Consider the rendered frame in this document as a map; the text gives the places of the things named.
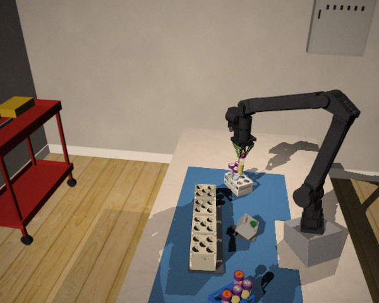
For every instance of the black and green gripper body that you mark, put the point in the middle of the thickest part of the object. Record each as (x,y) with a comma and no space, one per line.
(244,139)

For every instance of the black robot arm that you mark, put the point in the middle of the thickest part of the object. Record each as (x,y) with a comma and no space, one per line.
(309,195)

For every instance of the blue sample rack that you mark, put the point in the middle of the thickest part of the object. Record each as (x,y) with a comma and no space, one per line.
(212,299)

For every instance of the blue bench mat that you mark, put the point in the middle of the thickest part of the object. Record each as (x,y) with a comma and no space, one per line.
(258,260)

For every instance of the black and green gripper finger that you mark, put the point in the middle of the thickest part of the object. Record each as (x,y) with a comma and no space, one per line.
(238,148)
(249,148)

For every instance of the white tube rack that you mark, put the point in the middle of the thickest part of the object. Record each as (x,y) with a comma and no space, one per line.
(241,188)

